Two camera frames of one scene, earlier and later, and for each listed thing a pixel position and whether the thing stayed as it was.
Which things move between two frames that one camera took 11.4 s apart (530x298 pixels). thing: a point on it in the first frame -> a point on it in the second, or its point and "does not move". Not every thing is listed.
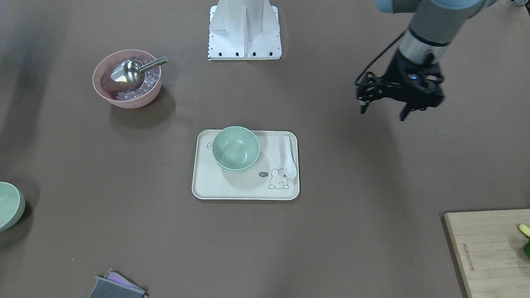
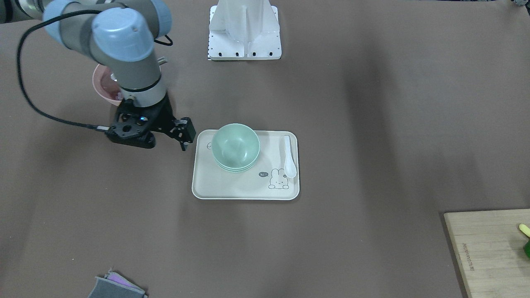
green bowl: (12, 205) -> (235, 145)
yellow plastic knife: (525, 229) does not move
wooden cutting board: (489, 246) does not move
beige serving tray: (266, 179) does not move
